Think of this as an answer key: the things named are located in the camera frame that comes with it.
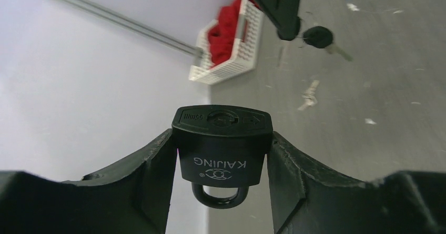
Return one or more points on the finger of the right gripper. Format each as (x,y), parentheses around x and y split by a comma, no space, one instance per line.
(284,15)

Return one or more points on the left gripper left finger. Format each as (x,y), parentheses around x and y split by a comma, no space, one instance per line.
(131,195)

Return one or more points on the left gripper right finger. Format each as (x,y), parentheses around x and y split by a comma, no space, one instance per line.
(309,197)

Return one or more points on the black key bunch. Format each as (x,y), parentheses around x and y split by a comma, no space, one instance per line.
(322,38)

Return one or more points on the black padlock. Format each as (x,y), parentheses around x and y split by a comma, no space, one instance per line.
(221,150)

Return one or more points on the red cloth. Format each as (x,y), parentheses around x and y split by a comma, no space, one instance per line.
(221,37)

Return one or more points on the white plastic basket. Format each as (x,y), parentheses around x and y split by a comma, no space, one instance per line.
(244,52)

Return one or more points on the right aluminium frame post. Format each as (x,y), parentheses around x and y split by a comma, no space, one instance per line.
(134,26)

